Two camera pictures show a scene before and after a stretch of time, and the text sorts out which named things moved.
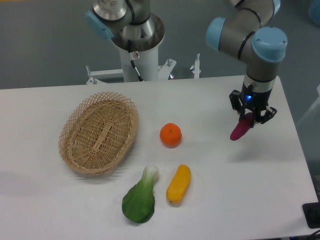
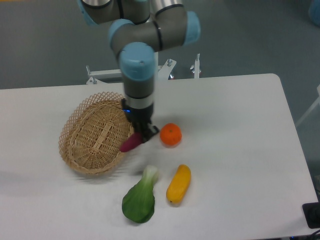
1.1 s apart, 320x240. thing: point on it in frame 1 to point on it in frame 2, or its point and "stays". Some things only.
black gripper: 254,100 to 140,117
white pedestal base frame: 98,76 stays
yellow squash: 179,185 stays
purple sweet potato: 244,124 to 131,142
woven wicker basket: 98,132 stays
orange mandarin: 170,135 stays
